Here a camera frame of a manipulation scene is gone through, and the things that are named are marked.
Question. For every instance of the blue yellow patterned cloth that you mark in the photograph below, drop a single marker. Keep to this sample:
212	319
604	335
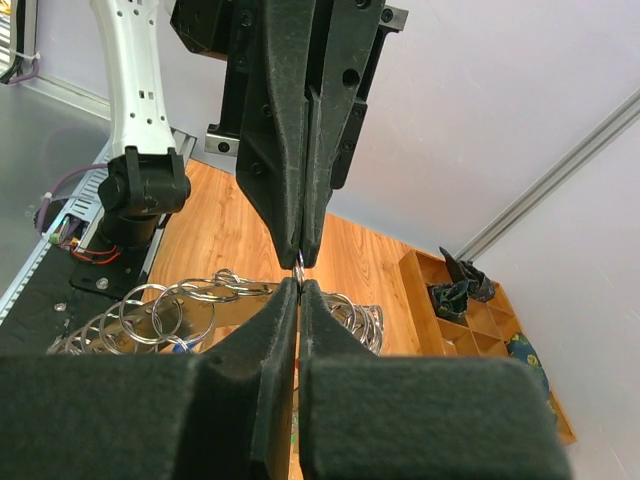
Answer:
532	370

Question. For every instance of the wooden compartment tray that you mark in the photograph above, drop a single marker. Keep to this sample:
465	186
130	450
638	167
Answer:
486	329

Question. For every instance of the metal disc with keyrings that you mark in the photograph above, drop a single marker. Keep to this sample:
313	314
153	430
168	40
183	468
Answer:
232	321

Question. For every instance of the dark rolled cloth middle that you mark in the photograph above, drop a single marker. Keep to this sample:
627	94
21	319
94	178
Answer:
450	300

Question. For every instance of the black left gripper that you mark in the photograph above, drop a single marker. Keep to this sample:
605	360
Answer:
225	75

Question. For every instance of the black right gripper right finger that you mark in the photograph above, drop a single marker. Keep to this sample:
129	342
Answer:
364	416

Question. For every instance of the dark rolled cloth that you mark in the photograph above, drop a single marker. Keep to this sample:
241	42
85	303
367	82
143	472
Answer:
480	286
450	300

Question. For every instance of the dark rolled cloth left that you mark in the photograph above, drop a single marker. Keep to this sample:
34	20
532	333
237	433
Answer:
480	286

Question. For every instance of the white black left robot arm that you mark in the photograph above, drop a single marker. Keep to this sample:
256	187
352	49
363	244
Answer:
128	32

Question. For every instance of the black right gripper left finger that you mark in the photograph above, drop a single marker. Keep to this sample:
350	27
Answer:
221	414

